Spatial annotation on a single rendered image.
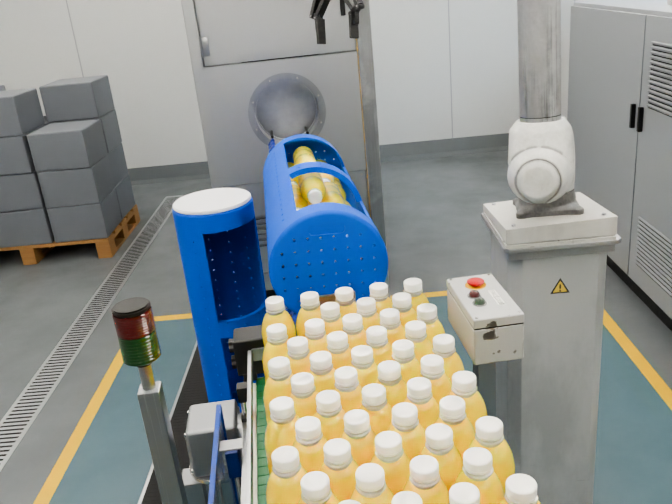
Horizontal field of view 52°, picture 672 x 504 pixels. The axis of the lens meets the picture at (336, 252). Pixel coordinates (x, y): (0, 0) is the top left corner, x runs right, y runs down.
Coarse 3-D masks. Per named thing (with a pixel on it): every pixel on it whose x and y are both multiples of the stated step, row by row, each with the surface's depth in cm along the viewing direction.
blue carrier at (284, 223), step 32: (288, 160) 240; (288, 192) 180; (352, 192) 199; (288, 224) 159; (320, 224) 158; (352, 224) 159; (288, 256) 160; (320, 256) 161; (352, 256) 162; (384, 256) 163; (288, 288) 163; (320, 288) 164; (352, 288) 165
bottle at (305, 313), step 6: (306, 306) 145; (312, 306) 145; (318, 306) 145; (300, 312) 146; (306, 312) 145; (312, 312) 145; (318, 312) 145; (300, 318) 145; (306, 318) 144; (312, 318) 144; (300, 324) 145; (300, 330) 146
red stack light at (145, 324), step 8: (152, 312) 115; (120, 320) 111; (128, 320) 111; (136, 320) 112; (144, 320) 112; (152, 320) 114; (120, 328) 112; (128, 328) 112; (136, 328) 112; (144, 328) 113; (152, 328) 114; (120, 336) 113; (128, 336) 112; (136, 336) 112; (144, 336) 113
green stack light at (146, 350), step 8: (152, 336) 114; (120, 344) 114; (128, 344) 113; (136, 344) 113; (144, 344) 113; (152, 344) 115; (128, 352) 113; (136, 352) 113; (144, 352) 114; (152, 352) 115; (160, 352) 117; (128, 360) 114; (136, 360) 114; (144, 360) 114; (152, 360) 115
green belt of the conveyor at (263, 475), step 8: (256, 384) 154; (264, 384) 154; (256, 392) 151; (264, 408) 145; (264, 416) 143; (264, 424) 140; (264, 432) 138; (264, 440) 135; (264, 448) 133; (264, 456) 131; (264, 464) 128; (264, 472) 126; (264, 480) 124; (264, 488) 122; (264, 496) 120
